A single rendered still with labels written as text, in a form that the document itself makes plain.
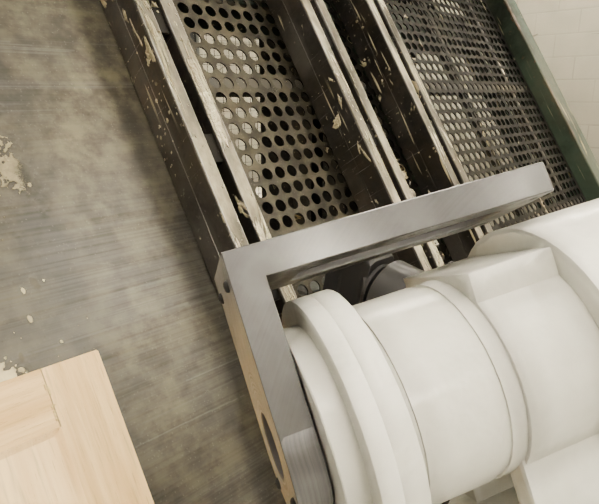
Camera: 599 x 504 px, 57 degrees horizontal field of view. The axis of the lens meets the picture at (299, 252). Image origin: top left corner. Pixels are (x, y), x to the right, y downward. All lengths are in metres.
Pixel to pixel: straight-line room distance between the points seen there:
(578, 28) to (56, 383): 5.60
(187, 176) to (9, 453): 0.36
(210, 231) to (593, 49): 5.30
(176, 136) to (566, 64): 5.33
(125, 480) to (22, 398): 0.12
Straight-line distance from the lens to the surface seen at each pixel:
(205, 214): 0.68
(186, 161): 0.70
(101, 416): 0.59
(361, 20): 1.17
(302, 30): 1.00
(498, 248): 0.16
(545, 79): 1.82
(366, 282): 0.67
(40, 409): 0.57
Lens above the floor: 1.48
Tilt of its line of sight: 16 degrees down
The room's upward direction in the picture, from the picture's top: straight up
